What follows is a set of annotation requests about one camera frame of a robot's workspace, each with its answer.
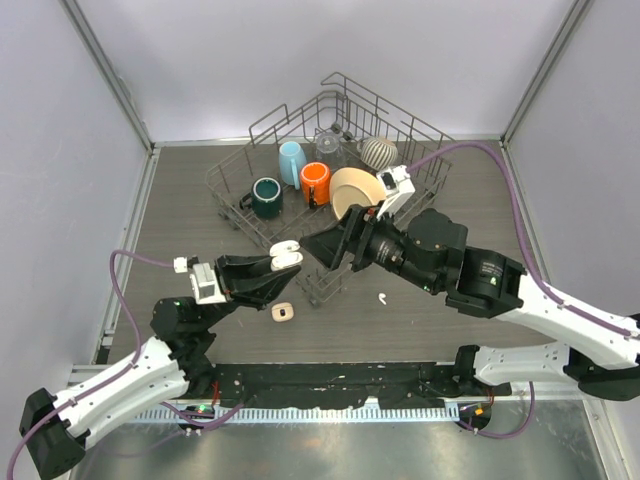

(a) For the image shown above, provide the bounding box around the aluminium frame post left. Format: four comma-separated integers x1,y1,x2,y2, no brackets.
59,0,155,153

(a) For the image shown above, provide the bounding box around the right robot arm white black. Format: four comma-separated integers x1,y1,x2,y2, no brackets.
300,205,639,401

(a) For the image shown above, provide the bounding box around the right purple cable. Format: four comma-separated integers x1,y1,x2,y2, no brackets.
407,141,640,440

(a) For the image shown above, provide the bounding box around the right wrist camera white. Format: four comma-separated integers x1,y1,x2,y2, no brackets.
376,165,415,219

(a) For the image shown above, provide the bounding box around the purple cable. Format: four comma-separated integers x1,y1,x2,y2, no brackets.
407,141,640,440
7,249,179,480

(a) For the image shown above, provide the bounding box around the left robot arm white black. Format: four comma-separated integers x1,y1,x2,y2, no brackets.
16,241,303,479

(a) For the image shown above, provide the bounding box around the aluminium frame rail front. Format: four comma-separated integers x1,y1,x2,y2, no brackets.
67,364,598,401

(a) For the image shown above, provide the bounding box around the aluminium frame post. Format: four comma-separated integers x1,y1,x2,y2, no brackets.
500,0,594,148
59,0,155,153

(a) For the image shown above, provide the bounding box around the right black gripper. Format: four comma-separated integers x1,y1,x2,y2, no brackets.
299,201,440,294

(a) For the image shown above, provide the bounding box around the light blue mug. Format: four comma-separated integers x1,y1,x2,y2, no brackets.
279,141,307,190

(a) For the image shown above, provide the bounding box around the orange mug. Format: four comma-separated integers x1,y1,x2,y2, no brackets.
299,162,331,209

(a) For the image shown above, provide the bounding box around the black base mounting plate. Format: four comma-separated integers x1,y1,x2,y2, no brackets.
185,362,512,410

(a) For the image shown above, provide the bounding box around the white earbud charging case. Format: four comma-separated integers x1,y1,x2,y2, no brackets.
269,240,304,271

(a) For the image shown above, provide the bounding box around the clear glass cup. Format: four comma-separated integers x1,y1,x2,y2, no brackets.
314,131,346,170

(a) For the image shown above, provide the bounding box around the dark green mug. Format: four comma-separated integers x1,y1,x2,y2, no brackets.
239,177,283,220

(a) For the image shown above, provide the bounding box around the striped ceramic mug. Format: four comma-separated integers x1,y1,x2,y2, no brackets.
356,137,398,172

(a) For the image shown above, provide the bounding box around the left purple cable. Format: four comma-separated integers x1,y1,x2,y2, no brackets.
7,249,179,480

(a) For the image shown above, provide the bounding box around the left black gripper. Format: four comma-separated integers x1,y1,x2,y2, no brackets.
198,251,301,330

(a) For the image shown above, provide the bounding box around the beige plate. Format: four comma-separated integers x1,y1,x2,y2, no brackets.
330,167,385,220

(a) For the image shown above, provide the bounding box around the white slotted cable duct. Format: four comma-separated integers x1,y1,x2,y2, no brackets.
130,401,459,425

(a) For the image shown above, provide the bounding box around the aluminium frame post right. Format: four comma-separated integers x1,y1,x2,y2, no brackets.
500,0,594,148

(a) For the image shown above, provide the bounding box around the grey wire dish rack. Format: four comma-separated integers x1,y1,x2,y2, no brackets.
204,71,462,308

